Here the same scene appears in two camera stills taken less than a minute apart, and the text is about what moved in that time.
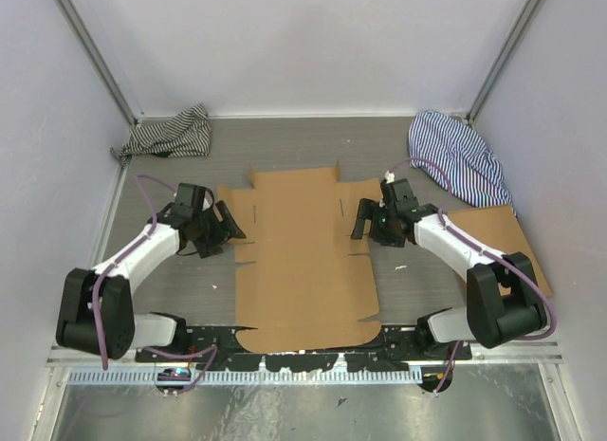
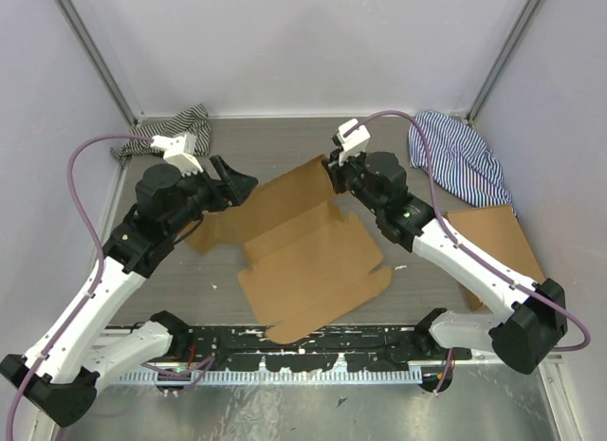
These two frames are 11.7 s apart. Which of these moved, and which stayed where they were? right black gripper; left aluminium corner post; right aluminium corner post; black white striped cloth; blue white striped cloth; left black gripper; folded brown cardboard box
Moved: left black gripper; right black gripper
Stayed: right aluminium corner post; blue white striped cloth; folded brown cardboard box; left aluminium corner post; black white striped cloth
